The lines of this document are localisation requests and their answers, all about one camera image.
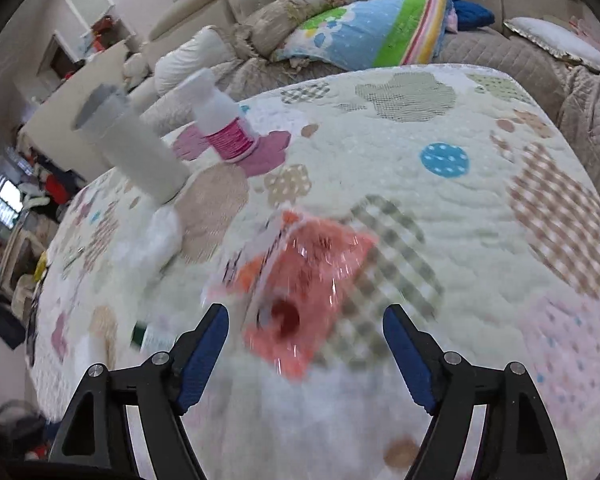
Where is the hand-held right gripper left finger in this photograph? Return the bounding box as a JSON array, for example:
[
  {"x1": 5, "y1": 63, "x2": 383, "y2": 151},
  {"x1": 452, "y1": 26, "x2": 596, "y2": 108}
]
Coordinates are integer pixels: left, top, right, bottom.
[{"x1": 47, "y1": 304, "x2": 230, "y2": 480}]

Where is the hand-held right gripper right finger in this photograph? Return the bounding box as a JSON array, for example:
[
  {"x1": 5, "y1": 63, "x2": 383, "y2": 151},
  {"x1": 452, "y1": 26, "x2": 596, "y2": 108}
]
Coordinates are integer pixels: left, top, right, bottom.
[{"x1": 382, "y1": 304, "x2": 569, "y2": 480}]

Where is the orange snack packet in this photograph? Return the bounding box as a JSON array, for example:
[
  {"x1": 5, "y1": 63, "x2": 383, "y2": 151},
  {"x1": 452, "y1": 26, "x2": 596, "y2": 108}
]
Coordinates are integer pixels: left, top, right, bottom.
[{"x1": 202, "y1": 210, "x2": 381, "y2": 382}]

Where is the green white tube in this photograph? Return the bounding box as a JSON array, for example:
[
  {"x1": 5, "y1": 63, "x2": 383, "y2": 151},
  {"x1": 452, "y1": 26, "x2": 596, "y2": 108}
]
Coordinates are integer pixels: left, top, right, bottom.
[{"x1": 131, "y1": 322, "x2": 177, "y2": 356}]

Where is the patchwork patterned quilt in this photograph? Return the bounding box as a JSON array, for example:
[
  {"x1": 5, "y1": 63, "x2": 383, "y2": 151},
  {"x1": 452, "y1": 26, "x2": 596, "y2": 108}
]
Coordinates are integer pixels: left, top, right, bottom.
[{"x1": 25, "y1": 62, "x2": 600, "y2": 480}]

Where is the white thermos flask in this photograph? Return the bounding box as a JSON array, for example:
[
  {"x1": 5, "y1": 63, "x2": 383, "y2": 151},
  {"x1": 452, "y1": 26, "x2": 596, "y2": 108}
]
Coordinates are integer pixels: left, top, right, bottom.
[{"x1": 74, "y1": 85, "x2": 192, "y2": 206}]

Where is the white bottle pink label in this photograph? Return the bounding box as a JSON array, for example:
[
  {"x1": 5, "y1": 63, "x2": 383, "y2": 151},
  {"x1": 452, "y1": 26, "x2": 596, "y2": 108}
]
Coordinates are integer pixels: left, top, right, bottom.
[{"x1": 179, "y1": 69, "x2": 262, "y2": 162}]

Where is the cream pillow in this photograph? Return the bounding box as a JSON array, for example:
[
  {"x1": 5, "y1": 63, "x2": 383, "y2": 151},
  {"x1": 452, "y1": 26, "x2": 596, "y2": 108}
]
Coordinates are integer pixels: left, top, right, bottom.
[{"x1": 155, "y1": 27, "x2": 231, "y2": 96}]

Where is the beige quilted sofa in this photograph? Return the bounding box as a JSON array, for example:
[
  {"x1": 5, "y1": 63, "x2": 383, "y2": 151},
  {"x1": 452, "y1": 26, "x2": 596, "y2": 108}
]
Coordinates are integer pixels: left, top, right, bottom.
[{"x1": 122, "y1": 0, "x2": 600, "y2": 191}]

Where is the colourful striped pillow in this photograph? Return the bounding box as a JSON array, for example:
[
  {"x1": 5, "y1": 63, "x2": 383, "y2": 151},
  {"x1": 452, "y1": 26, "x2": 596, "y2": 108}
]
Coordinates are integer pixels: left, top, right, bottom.
[{"x1": 272, "y1": 0, "x2": 456, "y2": 72}]

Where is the blue knitted cloth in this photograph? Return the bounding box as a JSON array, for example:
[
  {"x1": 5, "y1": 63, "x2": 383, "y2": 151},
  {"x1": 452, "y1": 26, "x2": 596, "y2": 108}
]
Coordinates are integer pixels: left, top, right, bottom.
[{"x1": 405, "y1": 0, "x2": 496, "y2": 31}]

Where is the white cushion gold trim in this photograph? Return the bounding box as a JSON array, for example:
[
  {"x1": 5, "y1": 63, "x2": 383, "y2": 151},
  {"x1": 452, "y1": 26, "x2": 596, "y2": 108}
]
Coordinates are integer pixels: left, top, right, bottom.
[{"x1": 503, "y1": 16, "x2": 600, "y2": 73}]

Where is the beige floral bolster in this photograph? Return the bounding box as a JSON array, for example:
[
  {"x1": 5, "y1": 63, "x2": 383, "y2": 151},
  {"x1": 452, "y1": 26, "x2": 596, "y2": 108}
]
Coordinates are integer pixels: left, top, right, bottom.
[{"x1": 232, "y1": 0, "x2": 403, "y2": 58}]

